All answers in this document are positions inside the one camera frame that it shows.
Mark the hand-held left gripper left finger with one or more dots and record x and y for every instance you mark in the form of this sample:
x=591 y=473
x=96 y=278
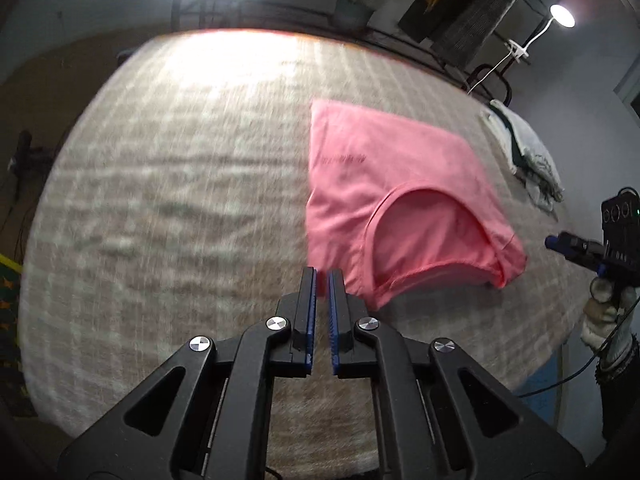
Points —
x=311 y=320

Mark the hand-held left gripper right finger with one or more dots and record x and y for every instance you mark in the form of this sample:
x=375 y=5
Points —
x=334 y=320

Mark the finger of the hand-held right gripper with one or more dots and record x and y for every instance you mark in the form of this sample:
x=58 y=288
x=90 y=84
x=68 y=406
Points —
x=570 y=245

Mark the pink t-shirt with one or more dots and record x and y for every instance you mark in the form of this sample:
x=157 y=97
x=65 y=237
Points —
x=390 y=170

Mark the person's right forearm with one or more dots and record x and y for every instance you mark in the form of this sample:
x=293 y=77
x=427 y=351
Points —
x=620 y=400

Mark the stack of folded clothes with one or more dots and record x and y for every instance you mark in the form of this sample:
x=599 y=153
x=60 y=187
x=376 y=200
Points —
x=535 y=155

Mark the black metal clothes rack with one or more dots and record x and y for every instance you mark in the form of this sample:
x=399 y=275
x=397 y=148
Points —
x=210 y=12

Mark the person's right hand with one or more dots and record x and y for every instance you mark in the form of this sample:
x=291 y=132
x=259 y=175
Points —
x=600 y=320

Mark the black metal chair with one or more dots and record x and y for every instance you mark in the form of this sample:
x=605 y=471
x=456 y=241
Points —
x=507 y=85

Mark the beige plaid blanket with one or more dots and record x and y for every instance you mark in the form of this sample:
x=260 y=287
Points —
x=175 y=185

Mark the white clip lamp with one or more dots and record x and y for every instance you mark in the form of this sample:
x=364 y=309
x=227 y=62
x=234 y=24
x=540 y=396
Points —
x=562 y=14

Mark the grey plaid coat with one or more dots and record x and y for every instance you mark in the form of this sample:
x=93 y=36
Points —
x=475 y=20

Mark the dark hanging garment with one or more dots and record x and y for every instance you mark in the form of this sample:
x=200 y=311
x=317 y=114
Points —
x=415 y=20

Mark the yellow shopping bag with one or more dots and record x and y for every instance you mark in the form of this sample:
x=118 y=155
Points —
x=7 y=280

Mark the potted plant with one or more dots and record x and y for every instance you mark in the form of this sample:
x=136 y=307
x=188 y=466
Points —
x=352 y=12

